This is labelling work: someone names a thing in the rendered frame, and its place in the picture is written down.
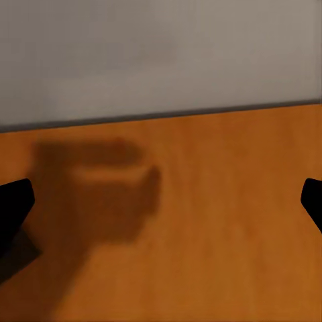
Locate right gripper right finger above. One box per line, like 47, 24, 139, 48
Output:
301, 178, 322, 233

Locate mousetrap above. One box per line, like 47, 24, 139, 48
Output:
0, 226, 42, 285

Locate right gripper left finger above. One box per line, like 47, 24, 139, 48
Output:
0, 178, 35, 258

